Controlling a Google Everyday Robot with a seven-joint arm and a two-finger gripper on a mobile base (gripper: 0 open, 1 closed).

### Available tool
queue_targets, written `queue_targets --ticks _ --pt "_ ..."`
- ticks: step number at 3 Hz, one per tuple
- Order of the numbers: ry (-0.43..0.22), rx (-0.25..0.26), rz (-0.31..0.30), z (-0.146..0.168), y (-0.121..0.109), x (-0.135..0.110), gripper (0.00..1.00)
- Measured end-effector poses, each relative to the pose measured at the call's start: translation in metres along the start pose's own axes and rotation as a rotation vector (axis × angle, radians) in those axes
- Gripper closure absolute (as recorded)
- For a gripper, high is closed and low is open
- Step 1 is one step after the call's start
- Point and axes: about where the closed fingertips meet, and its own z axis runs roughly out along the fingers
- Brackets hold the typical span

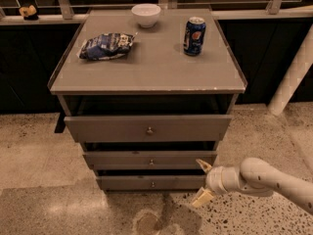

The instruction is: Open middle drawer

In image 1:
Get blue chip bag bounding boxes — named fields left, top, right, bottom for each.
left=77, top=32, right=135, bottom=61

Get blue pepsi can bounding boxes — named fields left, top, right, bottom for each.
left=184, top=17, right=206, bottom=56

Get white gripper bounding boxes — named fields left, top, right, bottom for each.
left=191, top=159, right=246, bottom=208

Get white ceramic bowl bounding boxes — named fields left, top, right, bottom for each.
left=131, top=4, right=161, bottom=28

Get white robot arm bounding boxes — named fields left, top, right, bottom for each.
left=192, top=158, right=313, bottom=214

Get metal window railing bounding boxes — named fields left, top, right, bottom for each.
left=0, top=0, right=313, bottom=26

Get grey top drawer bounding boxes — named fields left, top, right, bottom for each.
left=65, top=115, right=232, bottom=143

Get white slanted pillar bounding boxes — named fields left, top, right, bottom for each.
left=268, top=25, right=313, bottom=116

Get grey drawer cabinet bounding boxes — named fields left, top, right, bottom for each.
left=49, top=9, right=246, bottom=180

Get small yellow black object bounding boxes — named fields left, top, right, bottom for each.
left=19, top=5, right=38, bottom=21

